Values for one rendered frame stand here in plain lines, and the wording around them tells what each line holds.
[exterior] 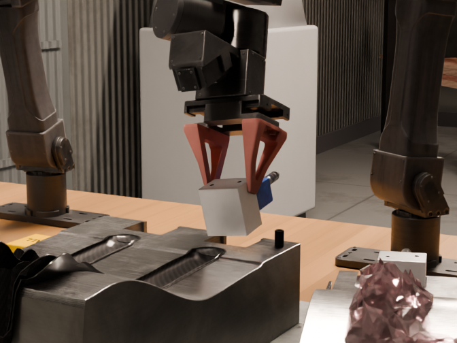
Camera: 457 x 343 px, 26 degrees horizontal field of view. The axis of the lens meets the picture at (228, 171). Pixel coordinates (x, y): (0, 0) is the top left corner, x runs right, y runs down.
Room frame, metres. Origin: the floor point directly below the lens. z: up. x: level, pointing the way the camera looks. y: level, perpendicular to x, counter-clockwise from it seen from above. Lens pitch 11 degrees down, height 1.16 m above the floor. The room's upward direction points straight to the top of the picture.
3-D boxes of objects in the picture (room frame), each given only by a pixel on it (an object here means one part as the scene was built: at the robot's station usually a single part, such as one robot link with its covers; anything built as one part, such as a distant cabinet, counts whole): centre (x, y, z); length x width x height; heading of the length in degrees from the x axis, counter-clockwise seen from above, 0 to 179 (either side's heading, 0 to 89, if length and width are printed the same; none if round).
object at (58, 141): (1.52, 0.29, 0.90); 0.09 x 0.06 x 0.06; 70
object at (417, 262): (1.06, -0.19, 0.86); 0.13 x 0.05 x 0.05; 167
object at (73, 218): (1.53, 0.29, 0.84); 0.20 x 0.07 x 0.08; 62
